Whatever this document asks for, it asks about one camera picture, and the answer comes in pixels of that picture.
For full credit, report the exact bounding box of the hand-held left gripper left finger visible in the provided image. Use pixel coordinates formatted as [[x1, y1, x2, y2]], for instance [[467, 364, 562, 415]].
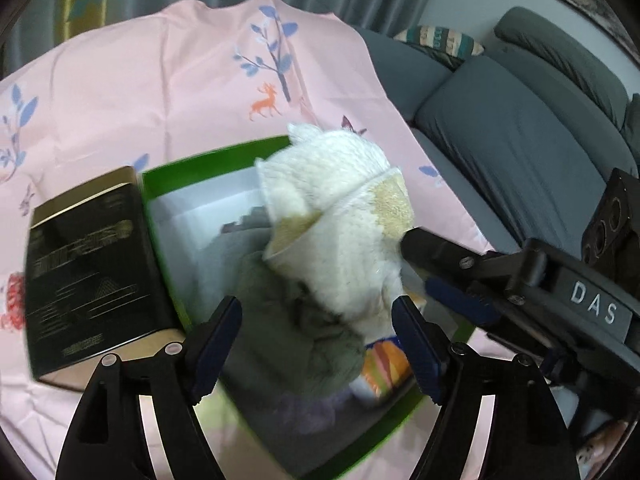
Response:
[[55, 295, 244, 480]]

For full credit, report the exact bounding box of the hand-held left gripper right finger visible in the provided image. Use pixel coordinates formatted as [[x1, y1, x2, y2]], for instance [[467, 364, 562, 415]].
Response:
[[391, 296, 581, 480]]

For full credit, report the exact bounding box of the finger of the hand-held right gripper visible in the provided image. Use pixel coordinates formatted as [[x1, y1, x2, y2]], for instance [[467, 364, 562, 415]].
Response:
[[425, 277, 551, 361], [400, 227, 548, 296]]

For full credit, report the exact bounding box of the blue tissue pack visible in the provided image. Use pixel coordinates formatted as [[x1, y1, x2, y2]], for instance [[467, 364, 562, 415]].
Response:
[[350, 337, 418, 401]]

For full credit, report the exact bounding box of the green towel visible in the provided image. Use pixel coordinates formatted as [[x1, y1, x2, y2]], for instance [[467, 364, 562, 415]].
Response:
[[220, 255, 371, 406]]

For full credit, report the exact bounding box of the purple bath loofah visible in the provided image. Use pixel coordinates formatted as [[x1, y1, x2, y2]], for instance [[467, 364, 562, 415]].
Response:
[[240, 390, 381, 456]]

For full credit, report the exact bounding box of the cream towel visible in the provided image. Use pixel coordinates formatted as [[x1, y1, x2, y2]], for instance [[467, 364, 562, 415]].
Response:
[[255, 122, 416, 338]]

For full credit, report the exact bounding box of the green box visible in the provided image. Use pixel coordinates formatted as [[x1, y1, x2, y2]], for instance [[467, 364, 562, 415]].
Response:
[[140, 135, 476, 480]]

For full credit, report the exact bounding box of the grey sofa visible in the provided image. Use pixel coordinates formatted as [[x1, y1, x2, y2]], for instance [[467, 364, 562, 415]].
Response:
[[350, 7, 640, 286]]

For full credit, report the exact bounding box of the black box lid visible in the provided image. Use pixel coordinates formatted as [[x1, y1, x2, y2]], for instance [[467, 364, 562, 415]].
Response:
[[24, 166, 188, 393]]

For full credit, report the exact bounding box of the red cloth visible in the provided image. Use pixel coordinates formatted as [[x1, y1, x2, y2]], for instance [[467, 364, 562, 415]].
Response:
[[0, 275, 28, 333]]

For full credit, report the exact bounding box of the striped pillow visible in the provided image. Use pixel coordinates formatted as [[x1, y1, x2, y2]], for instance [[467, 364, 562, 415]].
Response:
[[392, 25, 486, 70]]

